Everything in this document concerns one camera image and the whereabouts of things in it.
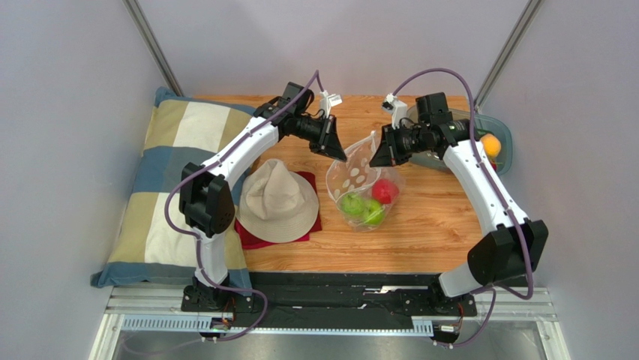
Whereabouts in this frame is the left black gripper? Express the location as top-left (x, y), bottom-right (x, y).
top-left (293, 114), bottom-right (347, 163)

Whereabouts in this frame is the red apple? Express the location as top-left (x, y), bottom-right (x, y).
top-left (371, 178), bottom-right (400, 205)

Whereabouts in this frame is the clear polka dot zip bag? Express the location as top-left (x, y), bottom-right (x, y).
top-left (325, 130), bottom-right (405, 232)

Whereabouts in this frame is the green artichoke toy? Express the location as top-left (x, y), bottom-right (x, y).
top-left (339, 193), bottom-right (365, 218)

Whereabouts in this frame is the green apple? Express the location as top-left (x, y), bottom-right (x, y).
top-left (362, 199), bottom-right (386, 227)

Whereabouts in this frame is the orange fruit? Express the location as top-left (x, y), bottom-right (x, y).
top-left (480, 133), bottom-right (502, 159)

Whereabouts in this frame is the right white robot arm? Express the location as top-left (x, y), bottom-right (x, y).
top-left (370, 93), bottom-right (548, 313)

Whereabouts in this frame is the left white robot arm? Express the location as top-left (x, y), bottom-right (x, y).
top-left (172, 82), bottom-right (347, 312)

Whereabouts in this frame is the beige bucket hat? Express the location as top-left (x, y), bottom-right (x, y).
top-left (236, 159), bottom-right (320, 244)

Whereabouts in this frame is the grey transparent plastic container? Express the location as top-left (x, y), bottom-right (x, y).
top-left (409, 114), bottom-right (512, 176)

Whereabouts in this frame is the dark red cloth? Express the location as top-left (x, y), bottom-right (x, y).
top-left (234, 171), bottom-right (323, 250)

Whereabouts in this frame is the plaid blue beige pillow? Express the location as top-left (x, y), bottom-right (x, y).
top-left (90, 87), bottom-right (254, 288)

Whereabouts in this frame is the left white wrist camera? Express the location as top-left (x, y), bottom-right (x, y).
top-left (319, 90), bottom-right (343, 117)

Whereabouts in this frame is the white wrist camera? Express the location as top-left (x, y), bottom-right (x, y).
top-left (381, 93), bottom-right (408, 129)
top-left (319, 90), bottom-right (343, 117)

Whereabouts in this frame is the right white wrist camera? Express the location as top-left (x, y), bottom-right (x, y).
top-left (381, 93), bottom-right (408, 129)

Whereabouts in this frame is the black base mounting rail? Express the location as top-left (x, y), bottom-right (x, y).
top-left (181, 272), bottom-right (478, 330)

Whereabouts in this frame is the right aluminium frame post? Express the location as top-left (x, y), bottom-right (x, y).
top-left (473, 0), bottom-right (545, 111)

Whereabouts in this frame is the aluminium frame post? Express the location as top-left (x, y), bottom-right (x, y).
top-left (473, 0), bottom-right (545, 111)
top-left (122, 0), bottom-right (184, 96)

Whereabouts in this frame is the left aluminium frame post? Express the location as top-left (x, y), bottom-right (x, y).
top-left (122, 0), bottom-right (184, 96)

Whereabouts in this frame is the aluminium base frame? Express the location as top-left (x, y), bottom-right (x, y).
top-left (90, 284), bottom-right (570, 359)

